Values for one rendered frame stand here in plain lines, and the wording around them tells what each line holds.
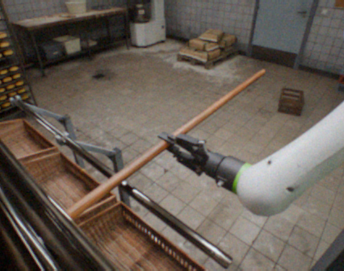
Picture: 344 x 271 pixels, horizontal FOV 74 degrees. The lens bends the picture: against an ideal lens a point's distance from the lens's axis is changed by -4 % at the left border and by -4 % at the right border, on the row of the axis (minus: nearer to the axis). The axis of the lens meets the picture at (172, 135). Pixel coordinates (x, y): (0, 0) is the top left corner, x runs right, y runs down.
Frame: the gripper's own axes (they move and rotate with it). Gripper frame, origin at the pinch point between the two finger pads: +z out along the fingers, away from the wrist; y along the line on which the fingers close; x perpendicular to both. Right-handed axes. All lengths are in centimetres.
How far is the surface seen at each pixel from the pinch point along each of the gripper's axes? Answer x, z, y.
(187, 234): -20.5, -23.6, 4.2
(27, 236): -46, -21, -26
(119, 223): -11, 28, 61
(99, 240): -23, 28, 61
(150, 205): -20.2, -11.0, 3.7
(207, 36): 364, 215, 64
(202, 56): 336, 208, 94
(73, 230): -42, -22, -22
